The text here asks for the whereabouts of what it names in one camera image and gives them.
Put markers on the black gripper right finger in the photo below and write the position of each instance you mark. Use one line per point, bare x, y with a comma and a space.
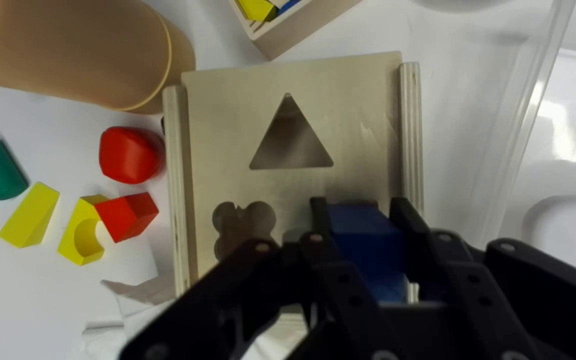
506, 300

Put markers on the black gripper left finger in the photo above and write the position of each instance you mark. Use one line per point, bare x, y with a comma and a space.
236, 300

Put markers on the blue wooden block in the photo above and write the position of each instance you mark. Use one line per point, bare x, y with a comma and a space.
373, 244

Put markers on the red prism block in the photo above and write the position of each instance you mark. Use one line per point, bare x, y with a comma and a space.
127, 217

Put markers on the yellow arch block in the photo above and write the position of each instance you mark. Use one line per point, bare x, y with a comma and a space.
78, 241

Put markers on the red rounded block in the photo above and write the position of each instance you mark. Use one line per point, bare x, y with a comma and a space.
131, 155

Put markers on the yellow rectangular block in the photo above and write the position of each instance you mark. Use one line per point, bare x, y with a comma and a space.
28, 222

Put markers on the wooden shape sorter cube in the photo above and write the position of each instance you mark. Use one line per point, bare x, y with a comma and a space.
283, 135

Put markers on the clear plastic bin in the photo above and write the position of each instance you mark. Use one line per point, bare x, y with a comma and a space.
501, 119

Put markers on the tan water bottle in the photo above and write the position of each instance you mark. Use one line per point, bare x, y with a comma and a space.
112, 53

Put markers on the small wooden tray box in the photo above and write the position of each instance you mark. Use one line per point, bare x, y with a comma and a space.
279, 24

